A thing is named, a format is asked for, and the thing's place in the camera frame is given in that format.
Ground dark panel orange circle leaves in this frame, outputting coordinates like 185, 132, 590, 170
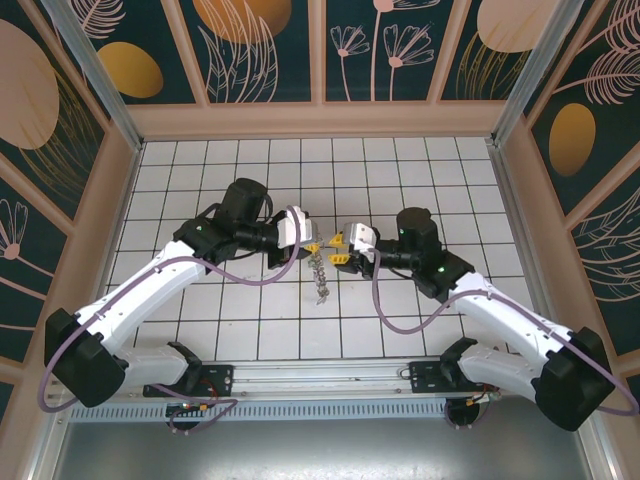
172, 0, 315, 105

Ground dark panel pink flowers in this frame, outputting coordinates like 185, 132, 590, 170
322, 0, 449, 104

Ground dark panel peach circle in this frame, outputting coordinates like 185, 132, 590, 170
438, 0, 556, 103

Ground dark panel pink feather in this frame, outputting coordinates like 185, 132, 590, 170
569, 164, 640, 359

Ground dark panel feather orange oval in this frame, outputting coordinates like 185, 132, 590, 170
527, 0, 640, 219

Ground dark panel single pink flower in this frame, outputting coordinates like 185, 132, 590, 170
0, 154, 71, 364

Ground dark panel large peach disc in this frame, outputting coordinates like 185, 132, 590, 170
0, 0, 110, 224

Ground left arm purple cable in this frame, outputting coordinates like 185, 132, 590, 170
38, 212, 304, 414

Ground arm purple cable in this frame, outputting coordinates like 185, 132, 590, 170
38, 212, 304, 414
372, 249, 636, 416

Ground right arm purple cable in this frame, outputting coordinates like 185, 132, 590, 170
372, 249, 636, 416

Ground aluminium table edge rail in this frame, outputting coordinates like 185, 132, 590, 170
487, 142, 556, 329

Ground aluminium mounting rail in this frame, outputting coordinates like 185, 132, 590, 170
48, 360, 504, 401

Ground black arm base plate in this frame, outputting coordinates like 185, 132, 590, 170
408, 360, 501, 396
143, 364, 236, 399

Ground slotted grey cable duct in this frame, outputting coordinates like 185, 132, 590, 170
67, 401, 451, 422

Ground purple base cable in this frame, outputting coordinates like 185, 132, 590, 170
149, 382, 240, 437

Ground black base cable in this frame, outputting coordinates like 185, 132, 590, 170
443, 397, 494, 431

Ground aluminium corner post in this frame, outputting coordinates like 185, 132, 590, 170
491, 0, 594, 147
41, 0, 145, 152

